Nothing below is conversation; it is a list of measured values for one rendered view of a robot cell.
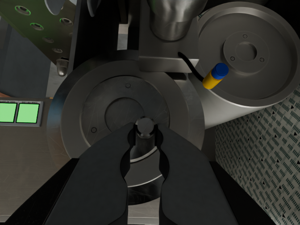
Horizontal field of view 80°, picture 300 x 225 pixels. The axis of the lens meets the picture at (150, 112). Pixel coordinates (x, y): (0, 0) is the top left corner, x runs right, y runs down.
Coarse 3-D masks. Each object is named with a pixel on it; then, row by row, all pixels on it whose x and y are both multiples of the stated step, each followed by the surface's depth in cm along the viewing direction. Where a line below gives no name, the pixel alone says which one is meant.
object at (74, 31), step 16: (80, 0) 20; (80, 16) 20; (96, 16) 26; (80, 32) 20; (96, 32) 26; (112, 32) 39; (80, 48) 20; (96, 48) 27; (112, 48) 39; (80, 64) 20
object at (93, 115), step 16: (112, 80) 16; (128, 80) 16; (144, 80) 16; (96, 96) 15; (112, 96) 15; (128, 96) 15; (144, 96) 15; (160, 96) 15; (80, 112) 15; (96, 112) 15; (112, 112) 15; (128, 112) 15; (144, 112) 15; (160, 112) 15; (80, 128) 15; (96, 128) 15; (112, 128) 15; (144, 144) 14
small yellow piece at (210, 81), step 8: (184, 56) 14; (216, 64) 10; (224, 64) 10; (192, 72) 13; (216, 72) 10; (224, 72) 10; (200, 80) 13; (208, 80) 11; (216, 80) 11; (208, 88) 12
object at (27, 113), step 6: (24, 108) 49; (30, 108) 49; (36, 108) 49; (18, 114) 48; (24, 114) 49; (30, 114) 49; (36, 114) 49; (18, 120) 48; (24, 120) 48; (30, 120) 48
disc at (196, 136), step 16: (96, 64) 18; (64, 80) 18; (176, 80) 18; (64, 96) 17; (192, 96) 18; (48, 112) 17; (192, 112) 17; (48, 128) 16; (192, 128) 17; (48, 144) 16; (64, 160) 16; (160, 176) 16; (128, 192) 16; (144, 192) 16; (160, 192) 16
